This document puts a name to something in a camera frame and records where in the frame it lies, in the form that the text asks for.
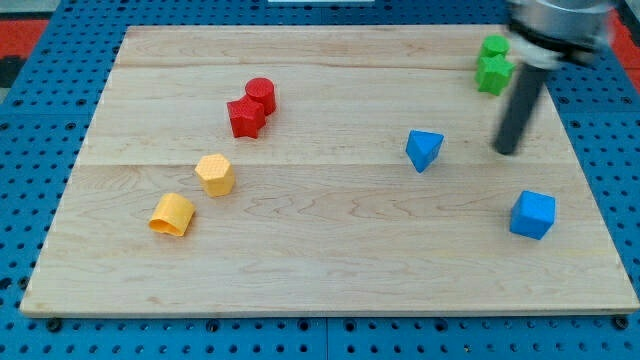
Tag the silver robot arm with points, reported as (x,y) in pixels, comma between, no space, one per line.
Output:
(546,33)

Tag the light wooden board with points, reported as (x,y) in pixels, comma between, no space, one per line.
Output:
(327,216)

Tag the red star block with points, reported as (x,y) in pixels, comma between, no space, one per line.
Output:
(246,116)

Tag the yellow hexagon block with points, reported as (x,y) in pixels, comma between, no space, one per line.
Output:
(216,175)

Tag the blue triangular prism block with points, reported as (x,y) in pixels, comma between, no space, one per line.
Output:
(422,148)

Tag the red cylinder block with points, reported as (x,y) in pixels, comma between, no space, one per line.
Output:
(262,90)

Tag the green star block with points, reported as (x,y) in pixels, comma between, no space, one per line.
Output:
(493,74)

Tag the blue cube block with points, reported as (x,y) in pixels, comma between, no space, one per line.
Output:
(532,215)

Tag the green cylinder block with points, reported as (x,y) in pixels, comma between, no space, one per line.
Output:
(493,45)

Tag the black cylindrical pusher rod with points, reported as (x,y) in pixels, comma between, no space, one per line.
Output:
(519,109)

